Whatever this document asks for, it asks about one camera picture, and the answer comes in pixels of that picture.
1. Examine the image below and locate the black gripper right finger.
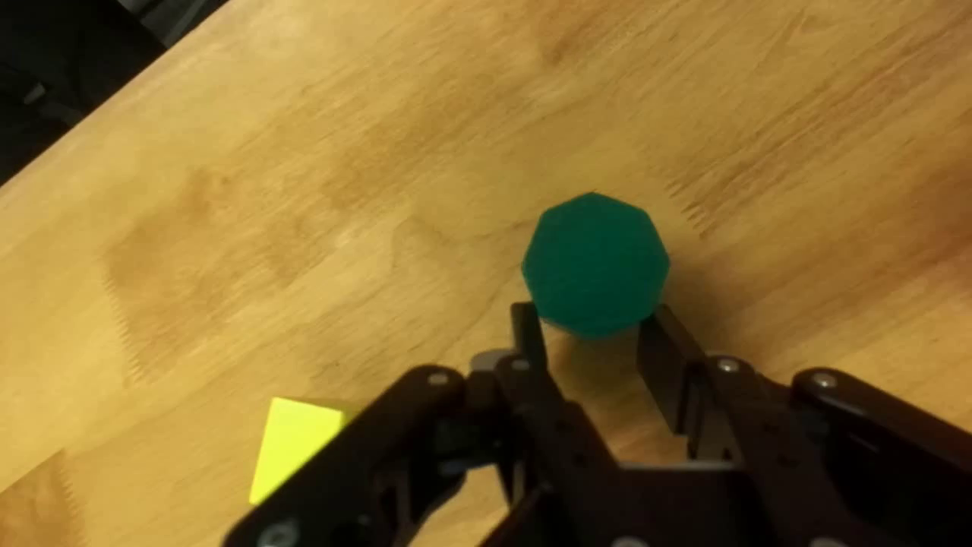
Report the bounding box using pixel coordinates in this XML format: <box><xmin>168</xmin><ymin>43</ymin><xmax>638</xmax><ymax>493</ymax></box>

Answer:
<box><xmin>638</xmin><ymin>306</ymin><xmax>708</xmax><ymax>459</ymax></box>

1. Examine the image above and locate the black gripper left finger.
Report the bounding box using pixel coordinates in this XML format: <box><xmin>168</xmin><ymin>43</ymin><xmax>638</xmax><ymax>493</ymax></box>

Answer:
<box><xmin>510</xmin><ymin>300</ymin><xmax>547</xmax><ymax>374</ymax></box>

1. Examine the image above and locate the yellow cube block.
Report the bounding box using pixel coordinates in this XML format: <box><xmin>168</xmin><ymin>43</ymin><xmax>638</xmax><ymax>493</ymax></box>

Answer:
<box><xmin>248</xmin><ymin>397</ymin><xmax>344</xmax><ymax>504</ymax></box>

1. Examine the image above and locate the green cylinder block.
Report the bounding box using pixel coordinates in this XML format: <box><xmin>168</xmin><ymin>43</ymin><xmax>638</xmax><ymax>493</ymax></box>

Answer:
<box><xmin>522</xmin><ymin>191</ymin><xmax>672</xmax><ymax>336</ymax></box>

